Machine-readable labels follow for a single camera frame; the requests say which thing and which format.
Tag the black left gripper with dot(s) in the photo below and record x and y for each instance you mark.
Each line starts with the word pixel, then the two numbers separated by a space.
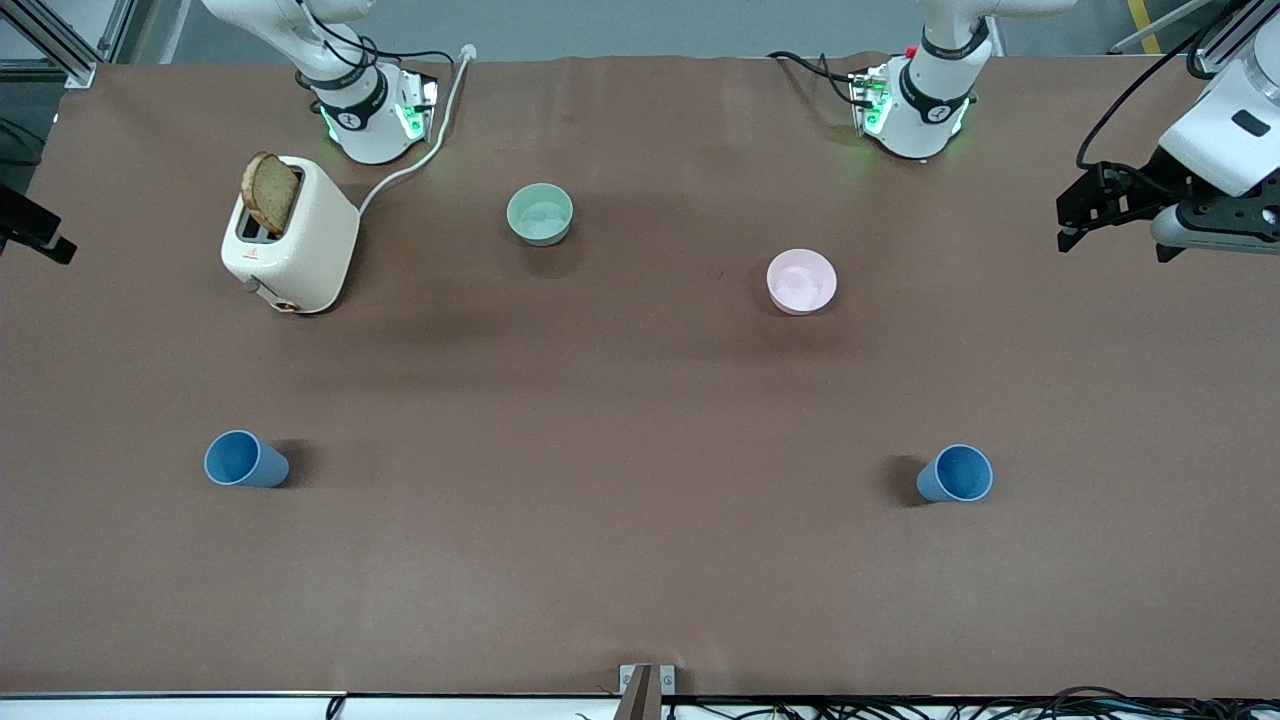
pixel 1137 194

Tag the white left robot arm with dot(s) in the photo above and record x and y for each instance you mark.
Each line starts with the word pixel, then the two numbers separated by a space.
pixel 925 120

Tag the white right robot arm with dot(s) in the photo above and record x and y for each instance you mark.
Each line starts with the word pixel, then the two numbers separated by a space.
pixel 365 130

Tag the brown bread slice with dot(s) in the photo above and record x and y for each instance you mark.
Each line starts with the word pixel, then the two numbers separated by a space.
pixel 270 195

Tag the cream white toaster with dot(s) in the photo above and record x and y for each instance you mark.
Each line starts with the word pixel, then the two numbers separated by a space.
pixel 310 250

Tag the green lit connector box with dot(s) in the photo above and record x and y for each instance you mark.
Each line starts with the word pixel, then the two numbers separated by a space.
pixel 415 108
pixel 871 100

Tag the blue plastic cup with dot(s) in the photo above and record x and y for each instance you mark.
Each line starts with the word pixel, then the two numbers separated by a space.
pixel 240 462
pixel 958 474

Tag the pale pink bowl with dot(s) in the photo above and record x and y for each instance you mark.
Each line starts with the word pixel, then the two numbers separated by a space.
pixel 801 282

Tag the pale green bowl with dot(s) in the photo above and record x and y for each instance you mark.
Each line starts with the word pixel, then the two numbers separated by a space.
pixel 540 215

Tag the aluminium frame profile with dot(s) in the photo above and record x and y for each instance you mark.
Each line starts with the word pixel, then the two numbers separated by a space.
pixel 1235 35
pixel 60 45

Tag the grey metal bracket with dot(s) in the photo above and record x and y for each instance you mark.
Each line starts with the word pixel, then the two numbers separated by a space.
pixel 647 690

